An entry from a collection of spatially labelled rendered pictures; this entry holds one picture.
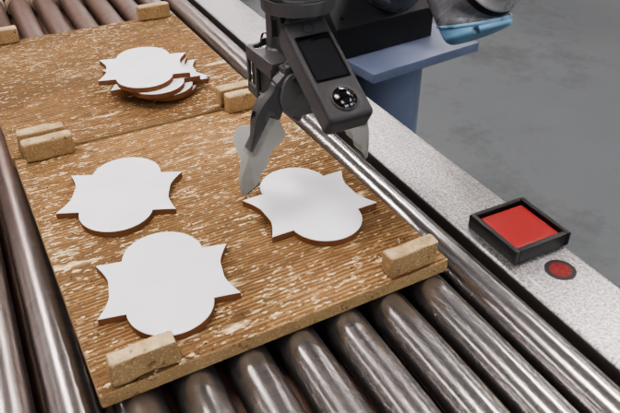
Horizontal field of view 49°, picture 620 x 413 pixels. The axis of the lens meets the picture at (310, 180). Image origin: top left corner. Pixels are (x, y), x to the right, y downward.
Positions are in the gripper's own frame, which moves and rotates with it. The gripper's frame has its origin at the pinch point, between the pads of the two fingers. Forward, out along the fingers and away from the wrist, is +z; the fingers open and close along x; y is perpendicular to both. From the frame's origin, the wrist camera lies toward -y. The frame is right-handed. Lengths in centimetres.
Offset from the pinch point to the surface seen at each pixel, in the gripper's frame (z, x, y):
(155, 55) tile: -0.3, 3.5, 41.8
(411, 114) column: 25, -49, 45
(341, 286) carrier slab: 3.7, 3.7, -12.8
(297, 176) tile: 2.6, -1.1, 5.1
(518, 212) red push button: 4.4, -20.3, -11.3
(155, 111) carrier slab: 3.1, 7.6, 30.7
